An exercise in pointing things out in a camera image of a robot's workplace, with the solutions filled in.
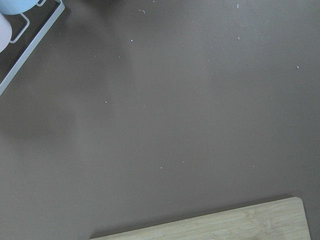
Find white cup rack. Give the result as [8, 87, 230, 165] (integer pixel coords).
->
[0, 0, 65, 94]

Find bamboo cutting board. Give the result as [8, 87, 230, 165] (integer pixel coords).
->
[90, 196, 312, 240]

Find pink cup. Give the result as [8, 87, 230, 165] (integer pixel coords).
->
[0, 13, 12, 52]

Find light blue cup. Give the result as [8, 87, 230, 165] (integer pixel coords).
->
[0, 0, 39, 15]

